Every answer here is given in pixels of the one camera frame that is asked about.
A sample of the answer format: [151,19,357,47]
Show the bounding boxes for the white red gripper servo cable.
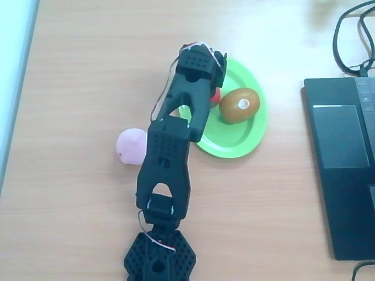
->
[186,42,223,70]

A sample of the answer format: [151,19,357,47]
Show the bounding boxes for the white red elbow servo cable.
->
[149,57,180,122]

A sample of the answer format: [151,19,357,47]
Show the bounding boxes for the black laptop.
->
[301,76,375,261]

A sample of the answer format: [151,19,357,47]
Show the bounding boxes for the pink plush peach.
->
[116,128,148,166]

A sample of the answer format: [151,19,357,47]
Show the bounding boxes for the brown kiwi with sticker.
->
[219,87,261,124]

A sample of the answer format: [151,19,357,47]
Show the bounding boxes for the black cable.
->
[350,261,375,281]
[332,0,375,77]
[357,4,375,71]

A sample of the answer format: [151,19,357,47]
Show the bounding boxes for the white red base servo cable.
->
[137,209,177,252]

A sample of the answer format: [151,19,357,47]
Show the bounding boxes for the green plastic plate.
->
[178,57,270,159]

